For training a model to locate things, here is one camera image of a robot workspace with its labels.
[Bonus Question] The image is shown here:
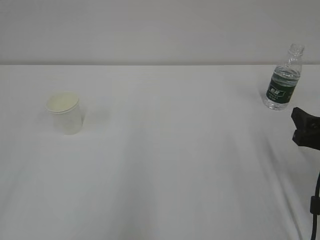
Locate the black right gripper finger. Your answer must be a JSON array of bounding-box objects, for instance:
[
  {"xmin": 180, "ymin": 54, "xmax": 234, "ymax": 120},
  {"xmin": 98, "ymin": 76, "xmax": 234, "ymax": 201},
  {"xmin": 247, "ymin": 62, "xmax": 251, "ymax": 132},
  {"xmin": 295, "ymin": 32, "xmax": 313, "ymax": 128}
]
[{"xmin": 291, "ymin": 107, "xmax": 320, "ymax": 132}]

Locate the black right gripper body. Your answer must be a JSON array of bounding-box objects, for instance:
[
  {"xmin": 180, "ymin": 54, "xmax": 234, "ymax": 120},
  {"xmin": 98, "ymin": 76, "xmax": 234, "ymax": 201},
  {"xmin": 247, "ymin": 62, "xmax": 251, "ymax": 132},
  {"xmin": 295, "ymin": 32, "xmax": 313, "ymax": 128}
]
[{"xmin": 292, "ymin": 129, "xmax": 320, "ymax": 150}]

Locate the clear water bottle green label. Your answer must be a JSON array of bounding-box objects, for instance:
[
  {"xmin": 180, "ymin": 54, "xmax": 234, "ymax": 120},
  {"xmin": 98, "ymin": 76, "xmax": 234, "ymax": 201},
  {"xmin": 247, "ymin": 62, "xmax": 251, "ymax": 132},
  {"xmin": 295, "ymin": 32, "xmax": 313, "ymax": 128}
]
[{"xmin": 263, "ymin": 43, "xmax": 305, "ymax": 111}]

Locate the white paper cup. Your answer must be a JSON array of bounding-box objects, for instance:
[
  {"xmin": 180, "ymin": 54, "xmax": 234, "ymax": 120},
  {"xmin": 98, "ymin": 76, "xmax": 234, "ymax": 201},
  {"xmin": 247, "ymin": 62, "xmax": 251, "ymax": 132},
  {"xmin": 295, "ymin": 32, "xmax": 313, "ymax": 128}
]
[{"xmin": 45, "ymin": 91, "xmax": 83, "ymax": 135}]

